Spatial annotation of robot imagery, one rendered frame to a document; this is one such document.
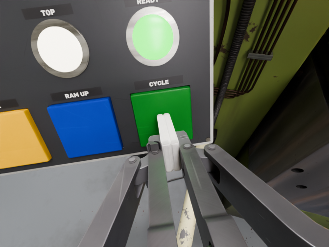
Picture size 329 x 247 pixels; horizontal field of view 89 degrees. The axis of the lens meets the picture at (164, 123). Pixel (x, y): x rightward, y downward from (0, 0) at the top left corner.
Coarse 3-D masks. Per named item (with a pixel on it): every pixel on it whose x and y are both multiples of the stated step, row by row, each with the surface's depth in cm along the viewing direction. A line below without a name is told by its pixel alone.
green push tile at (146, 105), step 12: (132, 96) 20; (144, 96) 20; (156, 96) 20; (168, 96) 21; (180, 96) 21; (144, 108) 21; (156, 108) 21; (168, 108) 21; (180, 108) 21; (144, 120) 22; (156, 120) 22; (180, 120) 22; (144, 132) 22; (156, 132) 22; (192, 132) 23; (144, 144) 23
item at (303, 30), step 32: (224, 0) 35; (256, 0) 33; (320, 0) 30; (256, 32) 38; (288, 32) 36; (320, 32) 34; (224, 64) 46; (256, 64) 43; (288, 64) 41; (256, 96) 51; (224, 128) 69
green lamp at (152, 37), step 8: (144, 16) 17; (152, 16) 17; (160, 16) 17; (136, 24) 18; (144, 24) 18; (152, 24) 18; (160, 24) 18; (168, 24) 18; (136, 32) 18; (144, 32) 18; (152, 32) 18; (160, 32) 18; (168, 32) 18; (136, 40) 18; (144, 40) 18; (152, 40) 18; (160, 40) 18; (168, 40) 18; (136, 48) 18; (144, 48) 18; (152, 48) 18; (160, 48) 19; (168, 48) 19; (144, 56) 19; (152, 56) 19; (160, 56) 19
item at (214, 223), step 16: (192, 144) 14; (192, 160) 12; (192, 176) 10; (208, 176) 10; (192, 192) 10; (208, 192) 9; (192, 208) 11; (208, 208) 8; (224, 208) 8; (208, 224) 7; (224, 224) 7; (208, 240) 7; (224, 240) 6; (240, 240) 6
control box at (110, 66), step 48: (0, 0) 16; (48, 0) 16; (96, 0) 17; (144, 0) 17; (192, 0) 17; (0, 48) 17; (96, 48) 18; (192, 48) 19; (0, 96) 19; (48, 96) 20; (96, 96) 20; (192, 96) 22; (48, 144) 22
